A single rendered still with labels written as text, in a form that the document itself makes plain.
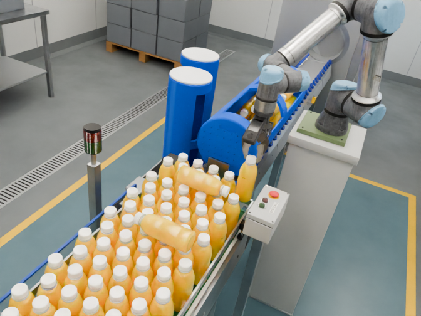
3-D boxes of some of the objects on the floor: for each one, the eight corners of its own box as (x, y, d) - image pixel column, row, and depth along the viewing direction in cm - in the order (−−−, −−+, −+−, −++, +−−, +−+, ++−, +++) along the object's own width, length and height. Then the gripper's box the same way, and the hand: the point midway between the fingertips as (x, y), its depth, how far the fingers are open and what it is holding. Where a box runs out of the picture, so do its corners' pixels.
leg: (268, 212, 308) (287, 145, 274) (265, 215, 304) (284, 148, 269) (261, 209, 310) (279, 142, 276) (259, 213, 306) (277, 145, 271)
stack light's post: (106, 330, 209) (101, 162, 148) (101, 337, 206) (94, 167, 145) (99, 327, 210) (93, 159, 150) (94, 333, 207) (86, 163, 147)
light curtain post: (312, 194, 335) (389, -18, 242) (311, 198, 330) (388, -17, 237) (306, 192, 337) (378, -20, 244) (304, 195, 332) (378, -19, 239)
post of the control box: (228, 362, 203) (270, 222, 148) (225, 369, 200) (267, 227, 145) (222, 358, 205) (260, 217, 150) (218, 365, 201) (257, 224, 147)
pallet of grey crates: (205, 57, 583) (217, -29, 518) (180, 73, 520) (189, -23, 455) (137, 38, 617) (140, -45, 552) (106, 50, 554) (104, -42, 489)
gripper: (283, 109, 140) (270, 158, 152) (254, 100, 144) (243, 148, 155) (275, 118, 133) (263, 168, 145) (245, 108, 137) (235, 158, 149)
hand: (251, 158), depth 147 cm, fingers closed on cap, 4 cm apart
